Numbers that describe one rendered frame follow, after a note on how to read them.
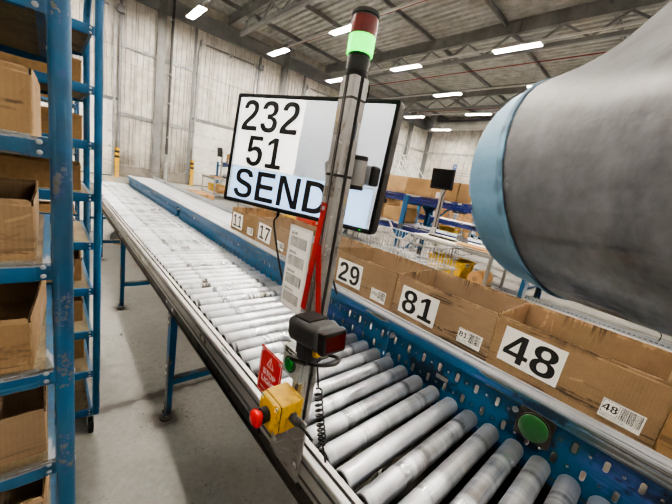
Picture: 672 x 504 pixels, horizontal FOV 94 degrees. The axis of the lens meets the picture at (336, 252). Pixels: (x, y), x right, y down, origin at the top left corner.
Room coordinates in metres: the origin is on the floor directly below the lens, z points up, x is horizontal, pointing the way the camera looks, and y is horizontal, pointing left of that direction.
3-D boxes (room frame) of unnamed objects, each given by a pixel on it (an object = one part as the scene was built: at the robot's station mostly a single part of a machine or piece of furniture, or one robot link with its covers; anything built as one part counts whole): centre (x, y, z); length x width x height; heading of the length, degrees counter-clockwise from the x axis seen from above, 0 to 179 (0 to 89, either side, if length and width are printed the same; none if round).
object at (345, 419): (0.83, -0.19, 0.72); 0.52 x 0.05 x 0.05; 134
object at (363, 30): (0.65, 0.02, 1.62); 0.05 x 0.05 x 0.06
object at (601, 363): (0.88, -0.77, 0.96); 0.39 x 0.29 x 0.17; 44
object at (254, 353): (1.11, 0.08, 0.72); 0.52 x 0.05 x 0.05; 134
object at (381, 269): (1.44, -0.23, 0.96); 0.39 x 0.29 x 0.17; 43
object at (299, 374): (0.63, 0.05, 0.95); 0.07 x 0.03 x 0.07; 44
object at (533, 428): (0.74, -0.60, 0.81); 0.07 x 0.01 x 0.07; 44
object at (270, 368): (0.68, 0.09, 0.85); 0.16 x 0.01 x 0.13; 44
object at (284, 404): (0.58, 0.04, 0.84); 0.15 x 0.09 x 0.07; 44
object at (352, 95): (0.65, 0.02, 1.11); 0.12 x 0.05 x 0.88; 44
